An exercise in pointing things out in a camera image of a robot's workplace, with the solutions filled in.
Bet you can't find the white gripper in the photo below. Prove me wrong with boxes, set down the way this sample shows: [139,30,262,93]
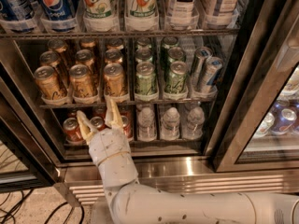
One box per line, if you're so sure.
[77,98,131,166]

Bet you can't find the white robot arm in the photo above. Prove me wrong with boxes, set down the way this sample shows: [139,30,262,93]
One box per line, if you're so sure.
[77,101,299,224]

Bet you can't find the front middle red can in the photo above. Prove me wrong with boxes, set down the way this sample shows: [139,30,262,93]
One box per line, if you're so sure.
[90,117,107,131]

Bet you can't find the red can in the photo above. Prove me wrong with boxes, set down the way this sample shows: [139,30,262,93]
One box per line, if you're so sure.
[121,116,133,139]
[90,117,107,131]
[63,118,83,142]

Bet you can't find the front right red can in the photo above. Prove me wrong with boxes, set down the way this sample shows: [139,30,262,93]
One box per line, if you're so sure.
[121,116,133,139]

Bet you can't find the front left red can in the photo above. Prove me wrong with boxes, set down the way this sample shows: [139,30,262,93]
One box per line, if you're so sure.
[63,118,83,142]

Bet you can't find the front left green can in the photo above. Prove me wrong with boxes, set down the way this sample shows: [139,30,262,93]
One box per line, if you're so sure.
[135,62,157,95]

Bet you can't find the green can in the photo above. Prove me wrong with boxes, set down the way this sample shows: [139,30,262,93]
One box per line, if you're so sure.
[135,62,157,95]
[164,61,187,94]

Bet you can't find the second row middle orange can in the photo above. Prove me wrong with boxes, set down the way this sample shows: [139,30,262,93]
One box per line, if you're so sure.
[75,49,96,75]

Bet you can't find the second row orange can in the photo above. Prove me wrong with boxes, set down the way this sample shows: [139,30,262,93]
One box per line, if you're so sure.
[105,49,123,64]
[75,49,96,75]
[39,50,69,86]

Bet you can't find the second row right orange can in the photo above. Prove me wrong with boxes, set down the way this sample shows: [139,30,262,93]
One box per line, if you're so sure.
[105,49,123,64]

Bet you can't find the fridge vent grille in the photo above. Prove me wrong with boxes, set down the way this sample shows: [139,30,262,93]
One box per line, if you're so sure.
[69,175,286,205]

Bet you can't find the second row left orange can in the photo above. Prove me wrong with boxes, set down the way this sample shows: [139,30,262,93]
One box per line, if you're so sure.
[39,50,69,86]

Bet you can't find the front right green can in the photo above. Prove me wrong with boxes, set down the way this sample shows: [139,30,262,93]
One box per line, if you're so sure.
[164,61,187,94]

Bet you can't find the rear slim silver blue can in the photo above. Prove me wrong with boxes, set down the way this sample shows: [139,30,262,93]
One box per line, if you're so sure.
[191,47,212,85]

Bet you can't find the slim silver blue can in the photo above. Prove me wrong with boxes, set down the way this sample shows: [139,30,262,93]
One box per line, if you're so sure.
[196,56,223,93]
[191,47,212,85]

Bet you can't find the front slim silver blue can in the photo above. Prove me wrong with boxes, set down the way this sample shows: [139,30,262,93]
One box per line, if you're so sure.
[196,56,223,93]

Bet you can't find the pepsi can behind glass door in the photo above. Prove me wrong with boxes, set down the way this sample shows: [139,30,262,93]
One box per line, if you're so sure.
[270,108,297,135]

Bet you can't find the left water bottle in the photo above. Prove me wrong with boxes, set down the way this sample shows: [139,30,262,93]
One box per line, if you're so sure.
[137,107,157,141]

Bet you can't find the water bottle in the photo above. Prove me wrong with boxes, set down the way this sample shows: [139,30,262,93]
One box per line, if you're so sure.
[161,107,180,141]
[137,107,157,141]
[182,106,205,140]

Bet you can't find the middle water bottle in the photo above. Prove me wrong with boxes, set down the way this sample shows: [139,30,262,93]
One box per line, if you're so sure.
[161,107,180,141]

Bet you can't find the clear plastic bin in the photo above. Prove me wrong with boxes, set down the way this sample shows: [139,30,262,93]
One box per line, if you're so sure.
[91,198,114,224]

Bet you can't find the right water bottle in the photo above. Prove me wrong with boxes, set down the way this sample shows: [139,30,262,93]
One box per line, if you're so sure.
[182,106,205,140]

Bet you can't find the left 7up bottle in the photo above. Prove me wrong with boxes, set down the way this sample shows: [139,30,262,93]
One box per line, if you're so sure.
[83,0,116,32]

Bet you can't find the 7up bottle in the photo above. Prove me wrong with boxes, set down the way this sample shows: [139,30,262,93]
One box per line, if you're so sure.
[126,0,156,31]
[83,0,116,32]

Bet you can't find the right 7up bottle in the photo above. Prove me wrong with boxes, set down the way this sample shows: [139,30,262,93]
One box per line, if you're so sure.
[126,0,156,31]

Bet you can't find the pepsi bottle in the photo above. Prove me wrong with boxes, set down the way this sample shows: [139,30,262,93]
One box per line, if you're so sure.
[38,0,77,33]

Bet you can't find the left white label bottle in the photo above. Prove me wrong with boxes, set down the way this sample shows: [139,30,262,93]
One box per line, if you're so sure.
[165,0,196,30]

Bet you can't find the white label bottle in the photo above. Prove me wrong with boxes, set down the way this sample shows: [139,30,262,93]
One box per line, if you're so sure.
[165,0,196,30]
[201,0,237,29]

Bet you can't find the left dark blue bottle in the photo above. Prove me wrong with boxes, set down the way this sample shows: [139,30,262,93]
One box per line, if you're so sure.
[0,0,35,33]

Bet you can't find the right white label bottle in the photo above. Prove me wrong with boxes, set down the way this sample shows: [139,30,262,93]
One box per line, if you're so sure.
[201,0,237,29]

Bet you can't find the black floor cables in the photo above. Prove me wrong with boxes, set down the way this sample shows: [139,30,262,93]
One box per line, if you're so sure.
[0,189,85,224]

